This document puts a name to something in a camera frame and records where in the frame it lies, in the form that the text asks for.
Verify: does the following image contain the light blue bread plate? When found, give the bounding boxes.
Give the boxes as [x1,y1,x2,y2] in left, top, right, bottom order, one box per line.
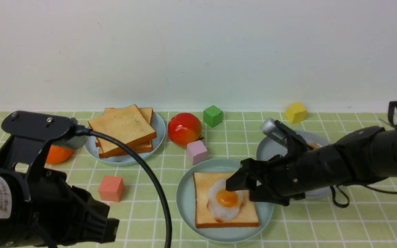
[85,112,166,166]

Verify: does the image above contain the yellow cube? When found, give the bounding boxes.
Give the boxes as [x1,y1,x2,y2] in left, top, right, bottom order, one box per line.
[285,102,307,124]

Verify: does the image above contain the pink cube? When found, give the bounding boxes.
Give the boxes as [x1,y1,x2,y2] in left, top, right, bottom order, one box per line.
[186,140,208,165]

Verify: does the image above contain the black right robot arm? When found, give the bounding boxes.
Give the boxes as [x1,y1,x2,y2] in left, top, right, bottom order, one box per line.
[225,126,397,206]

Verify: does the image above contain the green cube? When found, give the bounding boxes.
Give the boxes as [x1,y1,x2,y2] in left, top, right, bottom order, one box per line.
[203,105,223,128]

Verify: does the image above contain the red apple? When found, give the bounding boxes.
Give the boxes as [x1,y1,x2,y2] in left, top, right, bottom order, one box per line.
[167,112,204,147]

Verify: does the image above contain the teal centre plate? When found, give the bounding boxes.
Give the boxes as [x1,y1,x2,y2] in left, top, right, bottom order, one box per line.
[176,159,274,243]

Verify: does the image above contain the black camera cable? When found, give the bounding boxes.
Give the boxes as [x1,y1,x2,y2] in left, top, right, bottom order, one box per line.
[74,126,173,248]

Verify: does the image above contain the salmon red cube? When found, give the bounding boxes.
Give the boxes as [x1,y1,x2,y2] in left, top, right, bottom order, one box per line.
[98,176,125,202]

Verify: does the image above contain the orange fruit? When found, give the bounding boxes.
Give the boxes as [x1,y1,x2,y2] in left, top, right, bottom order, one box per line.
[46,145,74,165]

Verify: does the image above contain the green checked tablecloth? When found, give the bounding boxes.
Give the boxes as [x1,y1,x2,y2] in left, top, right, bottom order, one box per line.
[0,111,397,248]

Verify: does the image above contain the grey egg plate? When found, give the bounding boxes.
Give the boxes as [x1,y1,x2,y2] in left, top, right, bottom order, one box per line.
[256,130,331,199]

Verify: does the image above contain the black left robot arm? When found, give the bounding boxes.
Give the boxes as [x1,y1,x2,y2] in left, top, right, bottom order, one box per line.
[0,169,120,248]

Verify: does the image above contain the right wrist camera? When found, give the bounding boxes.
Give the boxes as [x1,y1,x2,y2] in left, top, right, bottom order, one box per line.
[260,118,311,159]

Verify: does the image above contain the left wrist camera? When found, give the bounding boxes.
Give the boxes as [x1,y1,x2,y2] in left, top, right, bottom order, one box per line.
[0,111,87,183]

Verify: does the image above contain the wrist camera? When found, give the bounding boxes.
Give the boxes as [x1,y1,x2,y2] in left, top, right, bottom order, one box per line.
[0,111,87,183]
[260,118,311,159]

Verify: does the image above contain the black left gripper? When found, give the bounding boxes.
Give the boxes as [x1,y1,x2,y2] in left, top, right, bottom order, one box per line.
[9,169,119,248]

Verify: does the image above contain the fried egg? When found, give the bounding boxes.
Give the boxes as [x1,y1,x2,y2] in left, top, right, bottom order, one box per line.
[207,178,244,223]
[307,143,323,150]

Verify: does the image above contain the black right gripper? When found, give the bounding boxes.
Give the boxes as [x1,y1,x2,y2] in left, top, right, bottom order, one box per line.
[225,144,353,207]

